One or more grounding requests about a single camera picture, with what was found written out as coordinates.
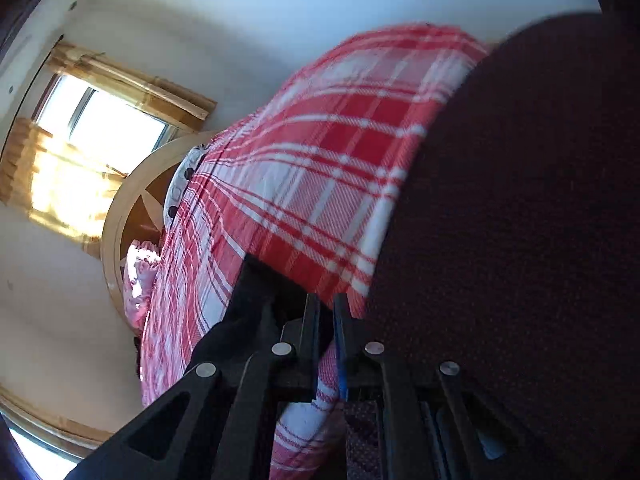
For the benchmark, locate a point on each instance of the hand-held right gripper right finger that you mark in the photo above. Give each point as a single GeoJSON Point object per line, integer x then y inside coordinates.
{"type": "Point", "coordinates": [341, 365]}

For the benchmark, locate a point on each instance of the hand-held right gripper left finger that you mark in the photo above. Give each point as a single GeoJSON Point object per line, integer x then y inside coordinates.
{"type": "Point", "coordinates": [307, 340]}

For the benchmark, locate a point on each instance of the pink pillow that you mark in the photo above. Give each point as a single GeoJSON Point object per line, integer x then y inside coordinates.
{"type": "Point", "coordinates": [139, 280]}

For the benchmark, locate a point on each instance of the red plaid blanket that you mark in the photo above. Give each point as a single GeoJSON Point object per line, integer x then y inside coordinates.
{"type": "Point", "coordinates": [320, 160]}

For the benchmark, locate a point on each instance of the white pillow with black print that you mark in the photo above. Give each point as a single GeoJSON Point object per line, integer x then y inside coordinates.
{"type": "Point", "coordinates": [181, 180]}

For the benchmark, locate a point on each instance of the beige wooden headboard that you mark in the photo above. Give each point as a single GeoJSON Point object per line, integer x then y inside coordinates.
{"type": "Point", "coordinates": [131, 195]}

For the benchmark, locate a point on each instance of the person's dark maroon clothing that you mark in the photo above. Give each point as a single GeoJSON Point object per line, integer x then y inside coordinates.
{"type": "Point", "coordinates": [510, 210]}

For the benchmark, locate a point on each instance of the yellow curtain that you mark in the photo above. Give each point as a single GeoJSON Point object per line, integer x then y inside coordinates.
{"type": "Point", "coordinates": [65, 185]}

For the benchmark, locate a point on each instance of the window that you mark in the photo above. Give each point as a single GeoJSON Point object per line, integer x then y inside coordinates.
{"type": "Point", "coordinates": [95, 115]}

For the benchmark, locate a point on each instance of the wooden frame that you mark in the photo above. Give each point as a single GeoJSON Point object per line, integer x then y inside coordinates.
{"type": "Point", "coordinates": [45, 415]}

